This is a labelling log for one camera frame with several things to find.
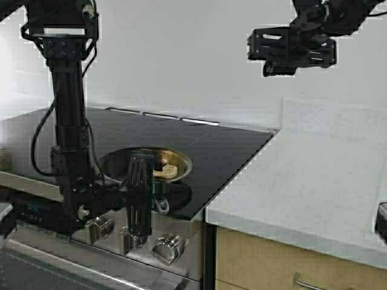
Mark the black glass cooktop stove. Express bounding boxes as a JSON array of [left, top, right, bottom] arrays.
[[1, 108, 273, 289]]

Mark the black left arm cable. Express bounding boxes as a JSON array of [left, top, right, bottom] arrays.
[[30, 99, 58, 178]]

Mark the wooden cabinet drawer front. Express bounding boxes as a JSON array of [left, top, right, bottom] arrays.
[[215, 227, 386, 289]]

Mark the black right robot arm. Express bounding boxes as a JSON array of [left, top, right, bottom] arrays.
[[247, 0, 380, 77]]

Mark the middle steel stove knob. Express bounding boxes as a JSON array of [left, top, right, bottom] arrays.
[[117, 227, 148, 256]]

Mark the right steel stove knob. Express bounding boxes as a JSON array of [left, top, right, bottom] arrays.
[[151, 234, 186, 266]]

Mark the steel stove knob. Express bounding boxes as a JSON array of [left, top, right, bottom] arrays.
[[85, 216, 115, 245], [151, 234, 186, 266], [117, 227, 148, 256]]

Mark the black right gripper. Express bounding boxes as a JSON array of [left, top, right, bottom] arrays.
[[247, 27, 337, 77]]

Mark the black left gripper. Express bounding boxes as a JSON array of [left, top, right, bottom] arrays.
[[63, 152, 155, 237]]

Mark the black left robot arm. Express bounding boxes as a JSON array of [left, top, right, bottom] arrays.
[[1, 1, 154, 237]]

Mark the black left gripper at edge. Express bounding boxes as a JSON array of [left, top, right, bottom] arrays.
[[1, 202, 16, 240]]

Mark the raw grey shrimp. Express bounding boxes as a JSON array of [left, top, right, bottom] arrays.
[[153, 164, 178, 179]]

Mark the left steel stove knob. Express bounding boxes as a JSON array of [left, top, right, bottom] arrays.
[[85, 216, 115, 245]]

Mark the steel drawer handle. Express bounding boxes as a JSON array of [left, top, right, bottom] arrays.
[[293, 272, 333, 290]]

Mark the stainless steel frying pan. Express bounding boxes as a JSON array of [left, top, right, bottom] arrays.
[[100, 147, 193, 215]]

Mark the black object at right edge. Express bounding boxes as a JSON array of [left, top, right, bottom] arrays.
[[374, 202, 387, 243]]

